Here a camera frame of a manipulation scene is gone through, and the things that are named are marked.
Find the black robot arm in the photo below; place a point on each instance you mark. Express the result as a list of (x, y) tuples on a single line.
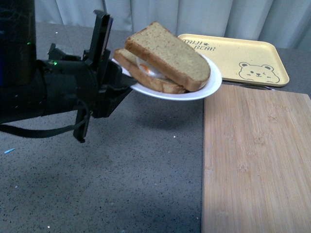
[(23, 78)]

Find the metal cutting board handle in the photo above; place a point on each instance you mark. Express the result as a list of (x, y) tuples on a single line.
[(255, 86)]

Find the wooden cutting board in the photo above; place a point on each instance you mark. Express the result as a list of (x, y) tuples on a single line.
[(257, 162)]

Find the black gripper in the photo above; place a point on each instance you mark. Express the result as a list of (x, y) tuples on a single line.
[(92, 85)]

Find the grey curtain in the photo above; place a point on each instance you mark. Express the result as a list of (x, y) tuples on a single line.
[(283, 23)]

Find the bread slice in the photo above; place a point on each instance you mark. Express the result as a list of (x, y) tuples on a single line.
[(128, 60), (176, 60)]

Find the white round plate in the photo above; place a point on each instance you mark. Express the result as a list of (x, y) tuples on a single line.
[(213, 84)]

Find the fried egg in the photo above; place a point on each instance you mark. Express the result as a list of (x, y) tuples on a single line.
[(148, 69)]

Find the yellow bear tray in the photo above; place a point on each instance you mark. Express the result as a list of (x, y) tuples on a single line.
[(241, 61)]

